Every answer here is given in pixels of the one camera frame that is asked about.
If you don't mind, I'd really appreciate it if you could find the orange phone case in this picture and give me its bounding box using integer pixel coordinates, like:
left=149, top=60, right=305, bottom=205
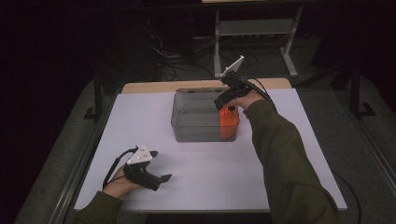
left=219, top=105, right=240, bottom=141

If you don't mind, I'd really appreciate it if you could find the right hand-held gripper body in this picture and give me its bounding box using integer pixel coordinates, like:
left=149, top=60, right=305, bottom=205
left=220, top=54, right=252, bottom=100

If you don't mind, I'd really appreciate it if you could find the person's right hand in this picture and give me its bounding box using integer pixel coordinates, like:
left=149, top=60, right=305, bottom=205
left=234, top=91, right=266, bottom=112

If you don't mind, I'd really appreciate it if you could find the white metal desk frame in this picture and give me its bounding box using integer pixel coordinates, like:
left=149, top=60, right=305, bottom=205
left=212, top=5, right=304, bottom=79

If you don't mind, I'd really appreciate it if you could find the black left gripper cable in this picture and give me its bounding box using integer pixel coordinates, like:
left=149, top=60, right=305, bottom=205
left=102, top=147, right=138, bottom=189

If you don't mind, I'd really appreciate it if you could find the person's left hand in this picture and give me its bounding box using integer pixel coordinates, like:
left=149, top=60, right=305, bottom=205
left=102, top=165, right=143, bottom=200

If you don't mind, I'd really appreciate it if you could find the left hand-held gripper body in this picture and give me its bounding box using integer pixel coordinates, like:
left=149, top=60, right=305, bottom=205
left=122, top=143, right=161, bottom=191

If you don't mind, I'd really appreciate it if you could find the black metal stand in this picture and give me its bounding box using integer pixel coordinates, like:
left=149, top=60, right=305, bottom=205
left=330, top=60, right=377, bottom=120
left=83, top=70, right=105, bottom=123

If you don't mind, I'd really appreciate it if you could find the wooden table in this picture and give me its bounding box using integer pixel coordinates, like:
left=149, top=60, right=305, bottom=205
left=120, top=77, right=292, bottom=95

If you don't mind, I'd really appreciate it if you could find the grey transparent plastic box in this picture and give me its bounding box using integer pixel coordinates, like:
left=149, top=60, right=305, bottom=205
left=170, top=86, right=241, bottom=144

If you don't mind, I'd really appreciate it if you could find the metal frame rail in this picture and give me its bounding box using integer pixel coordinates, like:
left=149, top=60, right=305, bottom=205
left=49, top=92, right=119, bottom=224
left=337, top=89, right=396, bottom=195

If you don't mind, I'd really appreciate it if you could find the tangle of floor cables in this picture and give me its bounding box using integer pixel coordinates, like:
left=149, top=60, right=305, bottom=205
left=148, top=31, right=217, bottom=82

